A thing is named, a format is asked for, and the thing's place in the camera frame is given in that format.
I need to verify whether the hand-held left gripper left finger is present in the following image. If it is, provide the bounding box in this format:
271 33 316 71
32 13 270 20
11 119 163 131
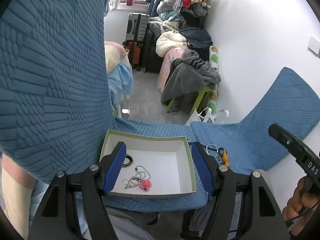
27 141 127 240

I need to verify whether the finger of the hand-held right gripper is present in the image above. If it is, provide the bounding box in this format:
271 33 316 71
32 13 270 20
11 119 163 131
268 123 310 161

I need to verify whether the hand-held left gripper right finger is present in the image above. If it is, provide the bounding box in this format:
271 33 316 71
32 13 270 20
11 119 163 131
191 141 291 240

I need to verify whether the silver ring cluster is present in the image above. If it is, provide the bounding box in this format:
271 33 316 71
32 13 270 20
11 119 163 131
122 176 141 189

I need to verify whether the silver bead chain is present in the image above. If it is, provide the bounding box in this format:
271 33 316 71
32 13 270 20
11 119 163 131
133 165 152 181

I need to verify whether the pink flower charm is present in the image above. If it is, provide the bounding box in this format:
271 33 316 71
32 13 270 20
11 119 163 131
138 179 153 193

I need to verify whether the pale green cardboard box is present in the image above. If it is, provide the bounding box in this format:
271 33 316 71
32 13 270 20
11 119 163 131
99 129 197 200

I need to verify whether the person's right hand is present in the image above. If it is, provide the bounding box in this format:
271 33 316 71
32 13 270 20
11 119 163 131
282 176 320 227

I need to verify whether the silver bangle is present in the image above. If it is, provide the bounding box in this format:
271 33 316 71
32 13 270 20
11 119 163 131
206 143 218 157

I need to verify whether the orange charm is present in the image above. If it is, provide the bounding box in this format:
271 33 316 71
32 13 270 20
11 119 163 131
221 150 231 167

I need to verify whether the blue covered chair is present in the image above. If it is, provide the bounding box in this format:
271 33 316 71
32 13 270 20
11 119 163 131
191 67 317 171

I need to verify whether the white tote bag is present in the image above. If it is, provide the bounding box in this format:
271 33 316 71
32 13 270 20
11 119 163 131
184 107 230 126

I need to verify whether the person's left leg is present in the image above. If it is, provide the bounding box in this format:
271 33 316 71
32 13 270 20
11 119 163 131
106 209 156 240

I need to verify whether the green plastic stool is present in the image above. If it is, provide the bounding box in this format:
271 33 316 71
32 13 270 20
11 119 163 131
166 86 212 113

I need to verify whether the grey towel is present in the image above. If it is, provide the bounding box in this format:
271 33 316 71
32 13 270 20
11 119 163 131
161 49 222 106

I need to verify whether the fruit print rolled mat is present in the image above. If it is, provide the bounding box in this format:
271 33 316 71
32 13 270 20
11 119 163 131
206 45 221 113

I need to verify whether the pink quilt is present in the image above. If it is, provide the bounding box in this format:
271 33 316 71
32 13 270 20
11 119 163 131
157 49 186 93

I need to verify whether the blue textured blanket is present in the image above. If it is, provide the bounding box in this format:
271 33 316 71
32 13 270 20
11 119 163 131
0 0 208 213

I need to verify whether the red suitcase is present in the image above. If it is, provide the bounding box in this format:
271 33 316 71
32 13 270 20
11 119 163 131
123 41 145 65

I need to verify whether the black suitcase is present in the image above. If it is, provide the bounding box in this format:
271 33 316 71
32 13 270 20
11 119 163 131
143 23 163 72

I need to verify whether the cream quilt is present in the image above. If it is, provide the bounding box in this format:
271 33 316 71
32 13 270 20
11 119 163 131
156 31 188 57

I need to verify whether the pile of clothes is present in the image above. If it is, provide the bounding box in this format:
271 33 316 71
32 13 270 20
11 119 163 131
156 0 213 48

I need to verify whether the grey suitcase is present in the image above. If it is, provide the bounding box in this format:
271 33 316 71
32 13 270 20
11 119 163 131
126 12 148 42

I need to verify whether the white wall switch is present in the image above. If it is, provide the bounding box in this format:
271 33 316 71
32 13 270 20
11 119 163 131
307 36 320 56

